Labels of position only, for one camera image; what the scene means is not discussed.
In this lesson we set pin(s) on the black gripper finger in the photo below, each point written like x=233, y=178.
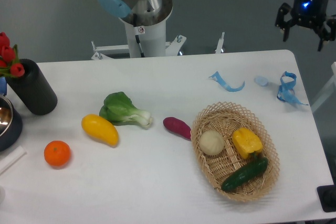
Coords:
x=323, y=33
x=280, y=22

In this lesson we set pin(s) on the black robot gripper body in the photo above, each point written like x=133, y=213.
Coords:
x=309, y=12

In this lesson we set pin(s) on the yellow bell pepper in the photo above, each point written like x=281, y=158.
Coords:
x=246, y=142

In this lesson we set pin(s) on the woven wicker basket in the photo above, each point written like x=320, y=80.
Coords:
x=225, y=118

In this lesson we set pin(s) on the tangled blue tape strip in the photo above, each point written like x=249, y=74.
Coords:
x=286, y=91

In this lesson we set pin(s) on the small light blue cap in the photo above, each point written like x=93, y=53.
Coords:
x=261, y=81

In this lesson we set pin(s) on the curved blue tape strip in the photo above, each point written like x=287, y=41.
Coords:
x=224, y=84

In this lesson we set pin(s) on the green cucumber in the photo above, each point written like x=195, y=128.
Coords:
x=245, y=174

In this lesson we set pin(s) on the white steamed bun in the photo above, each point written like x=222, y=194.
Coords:
x=211, y=143

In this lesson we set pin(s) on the purple sweet potato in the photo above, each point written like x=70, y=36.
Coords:
x=177, y=127

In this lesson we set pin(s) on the black device at corner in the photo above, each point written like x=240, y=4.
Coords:
x=327, y=197

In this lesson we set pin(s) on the green bok choy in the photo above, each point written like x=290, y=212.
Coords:
x=118, y=108

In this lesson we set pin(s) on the yellow mango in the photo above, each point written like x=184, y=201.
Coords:
x=99, y=128

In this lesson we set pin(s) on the black cylindrical vase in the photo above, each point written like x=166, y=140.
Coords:
x=33, y=89

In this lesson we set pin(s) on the orange fruit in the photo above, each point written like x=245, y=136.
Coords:
x=57, y=153

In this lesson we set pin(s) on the red tulip flowers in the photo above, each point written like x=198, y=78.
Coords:
x=10, y=64

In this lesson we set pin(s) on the dark metal bowl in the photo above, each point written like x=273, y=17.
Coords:
x=11, y=124

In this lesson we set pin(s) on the white flat strip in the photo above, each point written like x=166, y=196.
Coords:
x=11, y=158

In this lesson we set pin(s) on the white frame at right edge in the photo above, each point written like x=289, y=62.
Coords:
x=327, y=90

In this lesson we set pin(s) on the white metal frame brackets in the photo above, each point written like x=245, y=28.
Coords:
x=108, y=52

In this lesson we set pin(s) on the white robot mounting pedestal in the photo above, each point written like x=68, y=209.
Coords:
x=146, y=41

